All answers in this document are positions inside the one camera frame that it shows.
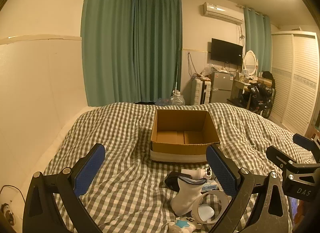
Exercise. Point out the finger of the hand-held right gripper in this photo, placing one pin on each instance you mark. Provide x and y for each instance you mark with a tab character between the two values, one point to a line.
275	154
303	140

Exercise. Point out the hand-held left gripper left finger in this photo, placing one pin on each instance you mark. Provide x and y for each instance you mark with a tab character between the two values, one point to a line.
88	170

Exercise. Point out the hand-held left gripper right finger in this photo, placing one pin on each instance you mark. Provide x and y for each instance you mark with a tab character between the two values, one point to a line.
222	173

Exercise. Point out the blue tissue packet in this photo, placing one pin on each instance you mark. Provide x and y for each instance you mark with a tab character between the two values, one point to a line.
208	186

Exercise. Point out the translucent tape roll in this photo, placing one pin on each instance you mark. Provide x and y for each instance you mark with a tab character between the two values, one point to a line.
223	198

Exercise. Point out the white oval gadget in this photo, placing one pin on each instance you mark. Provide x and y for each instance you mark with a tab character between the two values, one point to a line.
206	211

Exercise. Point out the white sock with grey cuff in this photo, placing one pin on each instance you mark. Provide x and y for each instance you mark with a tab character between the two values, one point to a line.
186	195

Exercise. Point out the cardboard box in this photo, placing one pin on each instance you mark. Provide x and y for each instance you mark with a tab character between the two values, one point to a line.
185	151

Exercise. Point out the black pouch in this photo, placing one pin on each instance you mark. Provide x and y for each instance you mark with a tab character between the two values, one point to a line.
172	181

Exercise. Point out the white toy with blue star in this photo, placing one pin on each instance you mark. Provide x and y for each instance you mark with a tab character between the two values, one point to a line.
183	225

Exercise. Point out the wooden stool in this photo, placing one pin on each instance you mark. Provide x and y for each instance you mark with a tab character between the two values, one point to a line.
316	133

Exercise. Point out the green checkered blanket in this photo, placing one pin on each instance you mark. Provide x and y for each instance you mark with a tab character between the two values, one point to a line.
125	147

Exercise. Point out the black printed clothing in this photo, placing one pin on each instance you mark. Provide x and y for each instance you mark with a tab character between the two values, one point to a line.
261	97

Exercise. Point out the white louvred wardrobe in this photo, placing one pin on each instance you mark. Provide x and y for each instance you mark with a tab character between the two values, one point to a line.
295	77

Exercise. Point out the dark chair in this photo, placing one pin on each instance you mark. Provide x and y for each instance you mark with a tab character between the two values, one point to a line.
236	101

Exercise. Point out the black bag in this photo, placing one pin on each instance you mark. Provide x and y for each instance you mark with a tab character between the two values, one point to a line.
268	77

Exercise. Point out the wooden box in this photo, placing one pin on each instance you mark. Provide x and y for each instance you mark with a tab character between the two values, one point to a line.
263	80

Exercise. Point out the dressing table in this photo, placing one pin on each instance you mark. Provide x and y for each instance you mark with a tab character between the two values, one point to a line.
238	86

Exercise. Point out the white suitcase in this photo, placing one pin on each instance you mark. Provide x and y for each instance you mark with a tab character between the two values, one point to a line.
198	92

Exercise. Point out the silver small fridge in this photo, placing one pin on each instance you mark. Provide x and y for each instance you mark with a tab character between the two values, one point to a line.
221	87

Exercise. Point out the large clear water jug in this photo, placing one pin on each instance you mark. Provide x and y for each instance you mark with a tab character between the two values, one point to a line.
178	99

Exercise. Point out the crumpled clear plastic bag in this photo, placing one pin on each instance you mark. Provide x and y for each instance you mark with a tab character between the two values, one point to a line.
163	102

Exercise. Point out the white oval mirror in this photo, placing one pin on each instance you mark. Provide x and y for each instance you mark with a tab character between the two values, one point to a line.
250	61

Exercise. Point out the brown boxes on suitcase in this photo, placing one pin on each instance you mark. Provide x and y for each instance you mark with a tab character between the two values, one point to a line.
201	77

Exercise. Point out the green curtain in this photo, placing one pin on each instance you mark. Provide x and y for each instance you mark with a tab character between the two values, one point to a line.
107	47
157	47
257	40

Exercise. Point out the white air conditioner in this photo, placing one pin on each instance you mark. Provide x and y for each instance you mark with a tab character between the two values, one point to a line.
221	12

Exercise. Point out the wall socket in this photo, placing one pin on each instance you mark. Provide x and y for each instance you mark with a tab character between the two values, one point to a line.
7	214

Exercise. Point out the black wall television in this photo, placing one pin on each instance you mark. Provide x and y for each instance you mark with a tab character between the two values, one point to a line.
226	51

